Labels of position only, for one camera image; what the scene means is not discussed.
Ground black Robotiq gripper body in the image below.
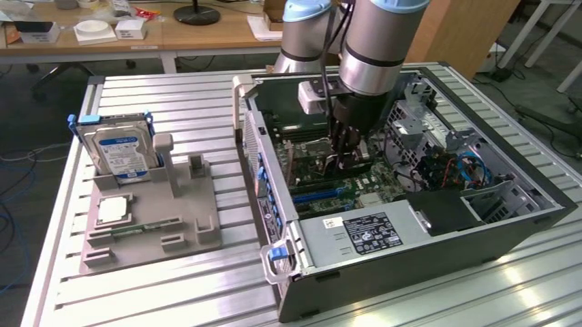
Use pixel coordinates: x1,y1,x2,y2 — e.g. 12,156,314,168
334,92,383,136

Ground wooden desk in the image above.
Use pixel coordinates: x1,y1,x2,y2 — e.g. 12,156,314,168
0,0,410,65

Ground black camera cable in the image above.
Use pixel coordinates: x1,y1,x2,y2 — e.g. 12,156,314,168
320,0,356,120

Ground black round lamp base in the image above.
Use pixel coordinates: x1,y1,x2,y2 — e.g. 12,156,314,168
172,0,222,26

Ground black floor stand base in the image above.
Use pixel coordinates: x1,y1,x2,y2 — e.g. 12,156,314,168
515,98,582,137

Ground black fan shroud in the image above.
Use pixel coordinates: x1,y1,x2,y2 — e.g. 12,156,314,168
407,189,486,238

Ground brown cardboard box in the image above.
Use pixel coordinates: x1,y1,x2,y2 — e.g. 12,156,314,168
263,0,287,23

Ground blue expansion slot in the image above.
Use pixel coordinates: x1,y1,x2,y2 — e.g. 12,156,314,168
290,189,340,205

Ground black open PC case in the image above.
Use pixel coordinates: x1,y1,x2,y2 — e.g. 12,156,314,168
231,66,579,324

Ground CPU socket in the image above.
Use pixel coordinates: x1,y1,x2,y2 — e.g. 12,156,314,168
302,138,332,153

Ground silver CPU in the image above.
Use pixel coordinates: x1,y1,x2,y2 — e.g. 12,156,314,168
97,197,129,224

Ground black chair base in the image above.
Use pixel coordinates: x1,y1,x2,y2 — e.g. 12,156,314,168
27,61,137,102

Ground grey parts rack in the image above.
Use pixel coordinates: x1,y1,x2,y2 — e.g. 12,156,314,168
79,133,224,275

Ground white papers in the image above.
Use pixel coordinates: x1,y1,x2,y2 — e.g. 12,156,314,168
247,15,286,42

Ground white round holder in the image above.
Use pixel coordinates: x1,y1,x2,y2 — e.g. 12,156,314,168
72,19,119,45

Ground hard disk in blue caddy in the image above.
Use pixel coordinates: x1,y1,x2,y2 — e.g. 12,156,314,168
67,110,159,187

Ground metal disk bay cage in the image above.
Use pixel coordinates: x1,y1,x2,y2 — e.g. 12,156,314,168
386,100,455,171

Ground grey power supply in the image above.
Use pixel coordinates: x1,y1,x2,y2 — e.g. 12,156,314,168
298,200,431,268

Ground blue floor cable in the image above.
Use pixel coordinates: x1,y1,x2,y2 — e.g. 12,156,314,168
0,159,37,297

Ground white table frame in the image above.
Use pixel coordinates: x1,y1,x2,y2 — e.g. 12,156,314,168
498,0,582,93

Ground white box with black top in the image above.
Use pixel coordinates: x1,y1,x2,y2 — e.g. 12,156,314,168
13,20,60,44

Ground blue wire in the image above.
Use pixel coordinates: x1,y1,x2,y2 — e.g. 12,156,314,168
456,151,495,188

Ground white labelled box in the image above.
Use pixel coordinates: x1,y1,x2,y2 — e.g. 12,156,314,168
115,18,149,40

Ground green RAM stick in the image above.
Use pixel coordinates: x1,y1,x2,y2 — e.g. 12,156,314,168
108,219,169,238

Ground wooden cabinet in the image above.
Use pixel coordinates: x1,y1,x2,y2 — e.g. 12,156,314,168
407,0,522,79

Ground black graphics card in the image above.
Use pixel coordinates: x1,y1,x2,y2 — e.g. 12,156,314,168
284,138,372,183

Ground green motherboard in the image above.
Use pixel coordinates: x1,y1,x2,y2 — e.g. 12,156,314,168
263,114,410,221

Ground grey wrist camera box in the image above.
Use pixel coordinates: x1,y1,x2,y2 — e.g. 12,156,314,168
298,80,342,115

